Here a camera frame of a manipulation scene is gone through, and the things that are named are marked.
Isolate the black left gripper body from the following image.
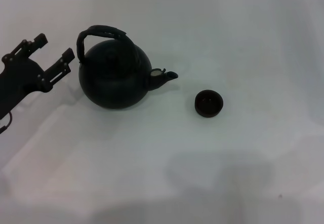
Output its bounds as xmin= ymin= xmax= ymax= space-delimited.
xmin=0 ymin=55 xmax=49 ymax=121

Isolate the small dark teacup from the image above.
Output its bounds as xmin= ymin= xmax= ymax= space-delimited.
xmin=194 ymin=89 xmax=225 ymax=119

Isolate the black round teapot with handle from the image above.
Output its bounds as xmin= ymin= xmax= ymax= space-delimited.
xmin=76 ymin=24 xmax=179 ymax=111

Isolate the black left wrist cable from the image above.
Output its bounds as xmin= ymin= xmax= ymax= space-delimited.
xmin=0 ymin=111 xmax=14 ymax=134

